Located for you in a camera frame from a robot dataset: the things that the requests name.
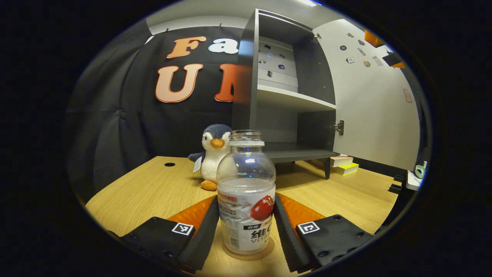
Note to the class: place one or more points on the blue white penguin plush toy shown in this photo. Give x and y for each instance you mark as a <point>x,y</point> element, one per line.
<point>211,161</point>

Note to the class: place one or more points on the metal cabinet hinge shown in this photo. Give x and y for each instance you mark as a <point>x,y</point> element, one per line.
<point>316,37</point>
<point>339,127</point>

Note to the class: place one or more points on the black backdrop cloth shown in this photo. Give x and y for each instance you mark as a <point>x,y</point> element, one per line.
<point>134,127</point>

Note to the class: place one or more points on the clear bottle white label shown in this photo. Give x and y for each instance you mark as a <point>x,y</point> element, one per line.
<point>246,215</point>

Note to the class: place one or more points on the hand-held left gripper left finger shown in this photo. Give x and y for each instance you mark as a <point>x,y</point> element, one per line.
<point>201,238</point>

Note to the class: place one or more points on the ceiling light panel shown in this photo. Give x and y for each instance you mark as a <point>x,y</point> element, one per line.
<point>309,2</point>

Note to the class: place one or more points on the grey cabinet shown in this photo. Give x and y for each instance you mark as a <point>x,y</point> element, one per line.
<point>246,96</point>

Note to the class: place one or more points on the small tape roll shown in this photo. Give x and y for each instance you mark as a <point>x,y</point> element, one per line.
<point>416,171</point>

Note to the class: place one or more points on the pink cover book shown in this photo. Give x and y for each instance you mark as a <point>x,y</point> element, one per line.
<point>342,161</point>

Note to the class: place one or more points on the small black block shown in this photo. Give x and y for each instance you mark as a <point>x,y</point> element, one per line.
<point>394,188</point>
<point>399,177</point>

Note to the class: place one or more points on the round brown coaster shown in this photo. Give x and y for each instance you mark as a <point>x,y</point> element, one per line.
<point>246,257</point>

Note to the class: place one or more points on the yellow cover book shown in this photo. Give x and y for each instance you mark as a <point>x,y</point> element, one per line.
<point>348,170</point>

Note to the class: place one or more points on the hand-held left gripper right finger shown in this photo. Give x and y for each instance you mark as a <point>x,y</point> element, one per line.
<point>288,238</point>

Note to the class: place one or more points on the white box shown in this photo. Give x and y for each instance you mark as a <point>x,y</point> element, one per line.
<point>413,184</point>

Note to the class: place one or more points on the light grey cabinet door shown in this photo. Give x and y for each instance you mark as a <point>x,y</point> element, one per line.
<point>376,115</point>

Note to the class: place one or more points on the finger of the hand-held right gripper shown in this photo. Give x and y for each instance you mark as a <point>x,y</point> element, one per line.
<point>373,38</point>
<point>392,58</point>

